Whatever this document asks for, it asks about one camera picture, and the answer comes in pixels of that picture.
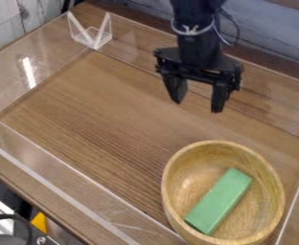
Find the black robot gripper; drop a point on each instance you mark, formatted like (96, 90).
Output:
(197, 59)

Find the green rectangular block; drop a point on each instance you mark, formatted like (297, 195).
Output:
(219, 201)

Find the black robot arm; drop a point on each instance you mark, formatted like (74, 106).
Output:
(198, 16)

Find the brown wooden bowl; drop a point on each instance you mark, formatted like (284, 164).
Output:
(193, 171)

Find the yellow black device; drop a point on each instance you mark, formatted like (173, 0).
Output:
(32, 230)

